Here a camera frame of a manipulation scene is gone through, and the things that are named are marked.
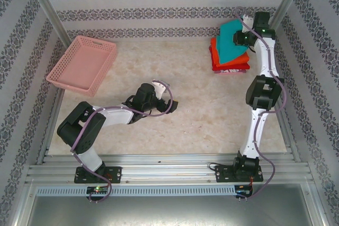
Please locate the teal printed t-shirt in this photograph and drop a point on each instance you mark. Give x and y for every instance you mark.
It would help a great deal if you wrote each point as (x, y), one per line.
(230, 43)

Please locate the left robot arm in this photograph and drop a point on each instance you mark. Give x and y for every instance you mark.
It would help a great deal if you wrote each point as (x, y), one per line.
(116, 116)

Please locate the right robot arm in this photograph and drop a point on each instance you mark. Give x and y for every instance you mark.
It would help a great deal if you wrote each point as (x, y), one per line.
(265, 59)

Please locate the folded orange t-shirt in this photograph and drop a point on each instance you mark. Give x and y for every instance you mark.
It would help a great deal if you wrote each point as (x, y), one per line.
(215, 51)

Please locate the folded red t-shirt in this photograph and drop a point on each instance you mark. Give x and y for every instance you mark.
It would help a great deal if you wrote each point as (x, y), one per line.
(227, 67)

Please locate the folded pink printed t-shirt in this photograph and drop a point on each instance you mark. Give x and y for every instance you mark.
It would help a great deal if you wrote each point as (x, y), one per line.
(230, 71)

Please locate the pink perforated plastic basket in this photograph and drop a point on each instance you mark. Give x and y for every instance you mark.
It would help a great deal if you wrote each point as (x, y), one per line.
(82, 64)

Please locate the sheet metal panel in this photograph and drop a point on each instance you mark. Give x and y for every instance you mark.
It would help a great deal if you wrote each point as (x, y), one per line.
(169, 210)

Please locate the small controller board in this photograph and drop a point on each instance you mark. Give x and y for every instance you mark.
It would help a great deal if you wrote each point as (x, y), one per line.
(243, 189)
(98, 189)

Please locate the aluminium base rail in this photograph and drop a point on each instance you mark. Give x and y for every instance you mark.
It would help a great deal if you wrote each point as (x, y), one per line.
(169, 167)

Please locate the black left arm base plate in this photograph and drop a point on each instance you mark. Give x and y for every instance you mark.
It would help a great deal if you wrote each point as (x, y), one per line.
(114, 174)

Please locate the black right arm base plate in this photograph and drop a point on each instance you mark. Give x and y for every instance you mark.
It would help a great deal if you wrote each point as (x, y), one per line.
(223, 174)

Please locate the aluminium side rail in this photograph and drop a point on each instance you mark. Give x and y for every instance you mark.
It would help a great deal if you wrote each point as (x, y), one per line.
(290, 137)
(57, 96)

